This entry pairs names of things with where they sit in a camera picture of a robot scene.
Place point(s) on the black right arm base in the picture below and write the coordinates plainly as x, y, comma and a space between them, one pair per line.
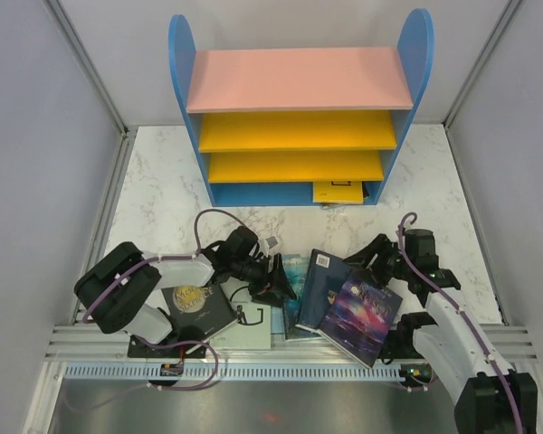
399, 342

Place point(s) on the purple Robinson Crusoe book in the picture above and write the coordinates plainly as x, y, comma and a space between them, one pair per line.
360, 318

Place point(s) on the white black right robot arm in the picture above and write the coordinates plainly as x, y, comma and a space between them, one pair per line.
488, 394

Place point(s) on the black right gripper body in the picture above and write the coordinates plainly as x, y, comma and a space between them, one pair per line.
396, 266

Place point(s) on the yellow Little Prince book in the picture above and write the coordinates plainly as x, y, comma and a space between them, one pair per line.
337, 192

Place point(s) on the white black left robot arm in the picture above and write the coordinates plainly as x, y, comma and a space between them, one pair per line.
161, 300

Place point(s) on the dark navy blue book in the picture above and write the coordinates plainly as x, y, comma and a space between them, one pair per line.
325, 278

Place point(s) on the pale grey Gatsby book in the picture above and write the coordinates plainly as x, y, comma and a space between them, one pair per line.
253, 328

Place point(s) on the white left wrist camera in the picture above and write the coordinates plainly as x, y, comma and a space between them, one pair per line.
269, 245

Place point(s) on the black Moon and Sixpence book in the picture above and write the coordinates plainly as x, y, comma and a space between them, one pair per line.
199, 312

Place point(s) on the blue pink yellow shelf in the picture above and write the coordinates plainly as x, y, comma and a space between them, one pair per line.
269, 125

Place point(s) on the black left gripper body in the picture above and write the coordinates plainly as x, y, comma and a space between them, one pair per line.
255, 273

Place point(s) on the light blue thin book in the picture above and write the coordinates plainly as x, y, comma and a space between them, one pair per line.
277, 321

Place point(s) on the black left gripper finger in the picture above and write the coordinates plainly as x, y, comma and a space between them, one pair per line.
280, 284
267, 297

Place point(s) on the teal ocean cover book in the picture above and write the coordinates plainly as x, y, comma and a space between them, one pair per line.
296, 268

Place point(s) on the dark green Alice Wonderland book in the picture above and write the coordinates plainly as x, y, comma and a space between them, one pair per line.
350, 199

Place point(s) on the light blue slotted cable duct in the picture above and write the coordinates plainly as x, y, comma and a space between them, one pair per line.
227, 371

